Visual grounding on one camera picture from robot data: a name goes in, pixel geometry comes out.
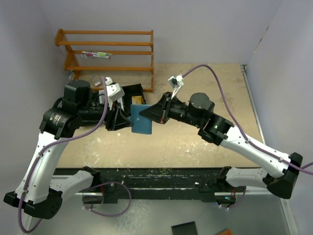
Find three-compartment sorting tray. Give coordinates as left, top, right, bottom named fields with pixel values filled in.
left=107, top=84, right=146, bottom=116

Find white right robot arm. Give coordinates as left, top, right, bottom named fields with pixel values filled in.
left=139, top=92, right=303, bottom=199

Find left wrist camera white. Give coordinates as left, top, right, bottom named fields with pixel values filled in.
left=105, top=77, right=125, bottom=102

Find orange card holder on floor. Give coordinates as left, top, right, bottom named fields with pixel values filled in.
left=214, top=229, right=233, bottom=235

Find orange wooden rack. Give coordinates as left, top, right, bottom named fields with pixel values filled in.
left=54, top=29, right=154, bottom=93

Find coloured markers on rack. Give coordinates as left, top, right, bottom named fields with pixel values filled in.
left=82, top=51, right=113, bottom=59

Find gold credit card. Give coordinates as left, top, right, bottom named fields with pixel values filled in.
left=132, top=96, right=143, bottom=105

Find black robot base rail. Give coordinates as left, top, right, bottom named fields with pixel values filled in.
left=53, top=167, right=245, bottom=204

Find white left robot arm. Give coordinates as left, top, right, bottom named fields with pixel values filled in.
left=3, top=80, right=101, bottom=219

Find black card holder on floor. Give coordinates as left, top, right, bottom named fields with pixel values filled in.
left=171, top=221, right=198, bottom=235

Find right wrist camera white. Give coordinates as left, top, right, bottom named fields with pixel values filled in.
left=168, top=74, right=184, bottom=99

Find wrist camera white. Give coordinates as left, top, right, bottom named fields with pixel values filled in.
left=168, top=74, right=184, bottom=99
left=105, top=77, right=125, bottom=102

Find blue leather card holder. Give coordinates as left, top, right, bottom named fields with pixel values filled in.
left=131, top=104, right=152, bottom=135

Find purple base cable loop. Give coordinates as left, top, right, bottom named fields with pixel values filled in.
left=82, top=181, right=133, bottom=217

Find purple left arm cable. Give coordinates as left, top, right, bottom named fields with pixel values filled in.
left=18, top=77, right=110, bottom=233

